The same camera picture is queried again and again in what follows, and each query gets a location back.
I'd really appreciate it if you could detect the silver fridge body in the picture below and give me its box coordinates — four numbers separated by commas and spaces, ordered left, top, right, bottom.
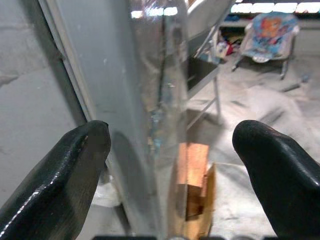
37, 0, 190, 240

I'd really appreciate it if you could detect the white folding table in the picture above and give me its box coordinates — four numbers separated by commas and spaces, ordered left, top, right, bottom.
186, 0, 237, 126

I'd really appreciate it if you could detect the colourful baby bouncer seat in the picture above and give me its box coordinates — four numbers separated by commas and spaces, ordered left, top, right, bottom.
231, 11, 301, 81

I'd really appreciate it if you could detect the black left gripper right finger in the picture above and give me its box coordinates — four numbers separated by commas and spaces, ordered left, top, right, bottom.
231, 119, 320, 240

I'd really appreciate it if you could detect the white floor sheet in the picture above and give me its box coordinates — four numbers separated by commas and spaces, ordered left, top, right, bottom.
94, 49, 320, 240

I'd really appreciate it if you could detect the pile of colourful toys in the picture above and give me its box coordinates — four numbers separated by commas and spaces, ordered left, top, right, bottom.
216, 24, 247, 60

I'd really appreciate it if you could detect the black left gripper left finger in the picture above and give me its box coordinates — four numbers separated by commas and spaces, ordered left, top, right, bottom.
0, 120, 112, 240

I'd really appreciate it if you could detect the large red brick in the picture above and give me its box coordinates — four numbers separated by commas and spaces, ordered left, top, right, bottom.
177, 142, 210, 222

